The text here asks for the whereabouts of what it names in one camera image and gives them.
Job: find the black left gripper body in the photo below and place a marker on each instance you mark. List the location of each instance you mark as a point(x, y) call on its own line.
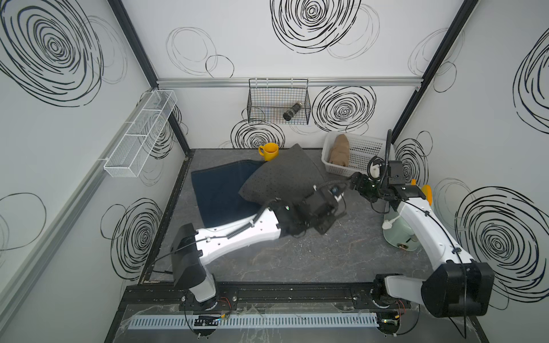
point(322, 223)

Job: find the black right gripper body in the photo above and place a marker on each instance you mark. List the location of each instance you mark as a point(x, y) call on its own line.
point(366, 187)

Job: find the white plastic basket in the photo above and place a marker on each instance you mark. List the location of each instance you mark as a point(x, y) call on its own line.
point(362, 150)

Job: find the grey polka dot skirt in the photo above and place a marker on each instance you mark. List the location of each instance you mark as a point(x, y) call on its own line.
point(290, 176)

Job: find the tan brown skirt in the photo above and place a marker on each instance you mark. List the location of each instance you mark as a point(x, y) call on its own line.
point(340, 152)

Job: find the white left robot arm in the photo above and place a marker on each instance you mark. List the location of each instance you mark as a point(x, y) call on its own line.
point(192, 250)

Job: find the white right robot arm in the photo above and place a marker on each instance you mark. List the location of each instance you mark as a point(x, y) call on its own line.
point(459, 286)

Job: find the yellow toast slice right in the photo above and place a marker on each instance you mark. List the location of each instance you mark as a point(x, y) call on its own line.
point(427, 191)

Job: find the mint green toaster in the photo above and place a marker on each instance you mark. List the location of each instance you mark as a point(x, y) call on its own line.
point(396, 231)

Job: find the yellow mug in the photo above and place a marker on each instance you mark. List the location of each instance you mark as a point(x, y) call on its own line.
point(269, 151)

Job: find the dark cylindrical bottle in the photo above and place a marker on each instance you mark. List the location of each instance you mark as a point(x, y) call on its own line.
point(292, 111)

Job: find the dark blue skirt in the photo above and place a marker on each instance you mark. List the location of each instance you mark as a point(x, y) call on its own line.
point(217, 192)

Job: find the black wire wall basket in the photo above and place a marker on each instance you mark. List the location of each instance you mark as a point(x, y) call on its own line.
point(268, 99)

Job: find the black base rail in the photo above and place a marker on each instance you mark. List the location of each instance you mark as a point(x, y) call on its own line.
point(233, 295)

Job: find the white slotted cable duct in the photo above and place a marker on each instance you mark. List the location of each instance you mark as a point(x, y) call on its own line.
point(253, 321)

